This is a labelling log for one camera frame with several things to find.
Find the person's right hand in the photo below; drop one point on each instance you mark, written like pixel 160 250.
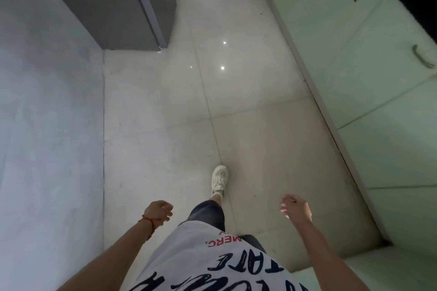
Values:
pixel 297 209

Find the person's left hand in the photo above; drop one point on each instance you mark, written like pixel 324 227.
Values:
pixel 158 212

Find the person's right forearm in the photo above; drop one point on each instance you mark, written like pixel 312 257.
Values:
pixel 327 260

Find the person's left forearm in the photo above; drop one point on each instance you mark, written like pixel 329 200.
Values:
pixel 109 260

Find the black stone countertop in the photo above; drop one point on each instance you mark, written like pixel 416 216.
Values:
pixel 409 1

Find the dark blue jeans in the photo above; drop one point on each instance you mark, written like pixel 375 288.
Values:
pixel 208 214

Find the white printed t-shirt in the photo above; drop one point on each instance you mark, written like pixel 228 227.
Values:
pixel 191 260

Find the white sneaker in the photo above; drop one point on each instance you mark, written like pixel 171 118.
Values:
pixel 219 178

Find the grey refrigerator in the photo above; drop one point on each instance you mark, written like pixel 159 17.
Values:
pixel 95 4

